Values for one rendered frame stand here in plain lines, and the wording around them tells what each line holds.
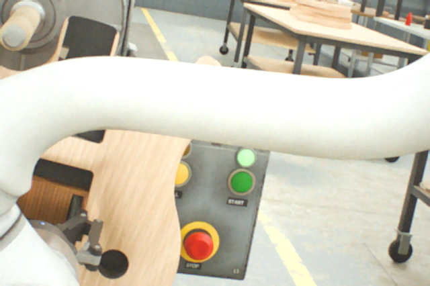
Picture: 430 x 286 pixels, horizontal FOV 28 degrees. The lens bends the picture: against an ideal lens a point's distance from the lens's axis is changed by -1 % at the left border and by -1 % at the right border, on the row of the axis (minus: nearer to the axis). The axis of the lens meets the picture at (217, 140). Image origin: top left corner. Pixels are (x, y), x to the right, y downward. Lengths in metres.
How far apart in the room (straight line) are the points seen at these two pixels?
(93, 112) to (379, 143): 0.21
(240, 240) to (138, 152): 0.27
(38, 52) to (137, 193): 0.25
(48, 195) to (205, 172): 0.26
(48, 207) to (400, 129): 0.51
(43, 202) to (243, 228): 0.32
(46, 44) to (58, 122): 0.52
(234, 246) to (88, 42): 0.38
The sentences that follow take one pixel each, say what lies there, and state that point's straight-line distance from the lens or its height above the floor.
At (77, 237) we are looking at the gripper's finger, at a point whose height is 1.04.
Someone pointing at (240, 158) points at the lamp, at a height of 1.10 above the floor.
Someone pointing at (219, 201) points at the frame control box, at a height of 1.04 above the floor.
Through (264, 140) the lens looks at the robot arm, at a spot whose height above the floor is 1.25.
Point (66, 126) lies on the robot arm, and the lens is 0.62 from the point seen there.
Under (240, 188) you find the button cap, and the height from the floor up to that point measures 1.06.
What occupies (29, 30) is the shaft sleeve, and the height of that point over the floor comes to 1.26.
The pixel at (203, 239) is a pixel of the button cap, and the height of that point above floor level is 0.99.
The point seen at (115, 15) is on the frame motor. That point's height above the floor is 1.27.
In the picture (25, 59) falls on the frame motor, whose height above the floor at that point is 1.19.
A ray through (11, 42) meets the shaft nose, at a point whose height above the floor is 1.25.
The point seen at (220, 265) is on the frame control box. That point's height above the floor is 0.94.
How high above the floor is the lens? 1.38
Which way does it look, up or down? 13 degrees down
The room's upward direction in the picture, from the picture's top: 10 degrees clockwise
